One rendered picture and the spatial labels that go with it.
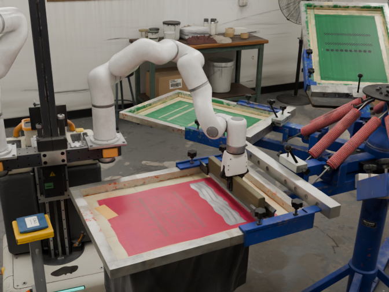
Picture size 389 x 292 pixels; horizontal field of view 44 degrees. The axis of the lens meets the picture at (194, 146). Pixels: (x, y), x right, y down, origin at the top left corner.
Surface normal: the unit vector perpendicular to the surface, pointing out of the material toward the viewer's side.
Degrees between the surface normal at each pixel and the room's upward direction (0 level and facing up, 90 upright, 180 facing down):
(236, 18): 90
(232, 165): 91
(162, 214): 0
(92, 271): 0
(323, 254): 0
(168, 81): 87
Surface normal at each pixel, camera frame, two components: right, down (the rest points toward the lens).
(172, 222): 0.02, -0.92
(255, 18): 0.43, 0.36
